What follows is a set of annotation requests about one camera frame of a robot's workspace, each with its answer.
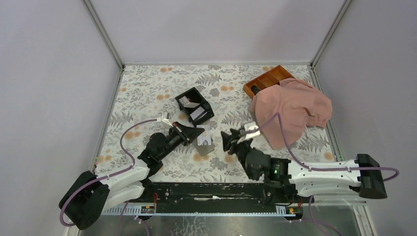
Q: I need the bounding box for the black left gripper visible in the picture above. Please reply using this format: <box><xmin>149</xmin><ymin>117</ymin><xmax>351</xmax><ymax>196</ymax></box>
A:
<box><xmin>158</xmin><ymin>122</ymin><xmax>205</xmax><ymax>161</ymax></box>

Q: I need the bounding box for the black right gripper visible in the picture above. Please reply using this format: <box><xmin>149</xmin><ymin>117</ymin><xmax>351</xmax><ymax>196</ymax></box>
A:
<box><xmin>220</xmin><ymin>128</ymin><xmax>256</xmax><ymax>180</ymax></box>

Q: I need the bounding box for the white credit card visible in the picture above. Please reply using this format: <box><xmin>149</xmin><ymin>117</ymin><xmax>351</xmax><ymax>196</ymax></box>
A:
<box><xmin>197</xmin><ymin>125</ymin><xmax>212</xmax><ymax>146</ymax></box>

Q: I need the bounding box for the grey card stack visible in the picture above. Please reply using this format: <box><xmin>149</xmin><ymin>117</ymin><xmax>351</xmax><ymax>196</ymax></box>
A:
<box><xmin>192</xmin><ymin>138</ymin><xmax>215</xmax><ymax>156</ymax></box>

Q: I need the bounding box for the stack of cards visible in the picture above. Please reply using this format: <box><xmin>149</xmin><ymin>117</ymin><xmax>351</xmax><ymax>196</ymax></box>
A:
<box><xmin>179</xmin><ymin>96</ymin><xmax>207</xmax><ymax>120</ymax></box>

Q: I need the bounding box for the black card holder box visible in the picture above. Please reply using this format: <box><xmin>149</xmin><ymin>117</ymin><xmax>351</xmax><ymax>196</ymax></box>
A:
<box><xmin>175</xmin><ymin>87</ymin><xmax>214</xmax><ymax>127</ymax></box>

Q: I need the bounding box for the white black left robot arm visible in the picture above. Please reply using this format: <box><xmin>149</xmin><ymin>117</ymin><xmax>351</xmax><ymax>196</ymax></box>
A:
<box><xmin>59</xmin><ymin>121</ymin><xmax>205</xmax><ymax>230</ymax></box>

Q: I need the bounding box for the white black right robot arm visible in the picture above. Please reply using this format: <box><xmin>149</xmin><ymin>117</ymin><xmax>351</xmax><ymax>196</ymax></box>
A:
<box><xmin>220</xmin><ymin>129</ymin><xmax>387</xmax><ymax>203</ymax></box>

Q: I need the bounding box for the floral table mat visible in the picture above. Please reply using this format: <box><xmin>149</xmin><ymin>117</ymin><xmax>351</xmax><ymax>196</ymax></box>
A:
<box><xmin>94</xmin><ymin>64</ymin><xmax>341</xmax><ymax>184</ymax></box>

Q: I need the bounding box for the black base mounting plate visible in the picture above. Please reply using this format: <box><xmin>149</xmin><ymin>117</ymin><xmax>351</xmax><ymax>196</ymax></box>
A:
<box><xmin>133</xmin><ymin>182</ymin><xmax>309</xmax><ymax>207</ymax></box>

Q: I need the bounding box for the orange compartment tray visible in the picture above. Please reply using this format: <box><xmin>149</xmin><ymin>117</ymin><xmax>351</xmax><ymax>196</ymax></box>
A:
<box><xmin>243</xmin><ymin>65</ymin><xmax>293</xmax><ymax>99</ymax></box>

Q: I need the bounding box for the pink cloth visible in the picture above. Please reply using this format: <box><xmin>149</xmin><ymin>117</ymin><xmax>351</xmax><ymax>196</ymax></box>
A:
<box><xmin>248</xmin><ymin>78</ymin><xmax>332</xmax><ymax>150</ymax></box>

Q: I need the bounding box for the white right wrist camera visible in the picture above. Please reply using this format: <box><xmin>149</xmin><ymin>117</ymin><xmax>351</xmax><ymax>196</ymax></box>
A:
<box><xmin>237</xmin><ymin>121</ymin><xmax>261</xmax><ymax>144</ymax></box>

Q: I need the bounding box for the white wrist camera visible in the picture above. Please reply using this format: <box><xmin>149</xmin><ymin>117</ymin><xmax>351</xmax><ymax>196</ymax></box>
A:
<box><xmin>237</xmin><ymin>121</ymin><xmax>261</xmax><ymax>144</ymax></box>
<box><xmin>156</xmin><ymin>112</ymin><xmax>173</xmax><ymax>129</ymax></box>

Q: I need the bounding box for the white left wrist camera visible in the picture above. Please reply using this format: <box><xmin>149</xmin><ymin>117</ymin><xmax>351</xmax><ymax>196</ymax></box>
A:
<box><xmin>156</xmin><ymin>112</ymin><xmax>173</xmax><ymax>129</ymax></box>

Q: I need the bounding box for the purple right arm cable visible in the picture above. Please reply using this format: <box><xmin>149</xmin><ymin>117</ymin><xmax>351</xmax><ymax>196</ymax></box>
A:
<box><xmin>254</xmin><ymin>113</ymin><xmax>400</xmax><ymax>236</ymax></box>

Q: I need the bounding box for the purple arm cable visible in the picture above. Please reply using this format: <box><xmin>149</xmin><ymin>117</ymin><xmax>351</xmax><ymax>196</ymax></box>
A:
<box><xmin>59</xmin><ymin>118</ymin><xmax>164</xmax><ymax>228</ymax></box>
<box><xmin>254</xmin><ymin>113</ymin><xmax>400</xmax><ymax>236</ymax></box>

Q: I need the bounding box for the white slotted cable duct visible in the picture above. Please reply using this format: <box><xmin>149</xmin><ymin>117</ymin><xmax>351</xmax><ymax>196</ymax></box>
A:
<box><xmin>101</xmin><ymin>204</ymin><xmax>304</xmax><ymax>218</ymax></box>

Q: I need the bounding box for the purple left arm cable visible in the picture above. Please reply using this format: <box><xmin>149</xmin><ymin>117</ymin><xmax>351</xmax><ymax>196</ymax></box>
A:
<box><xmin>59</xmin><ymin>118</ymin><xmax>164</xmax><ymax>228</ymax></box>

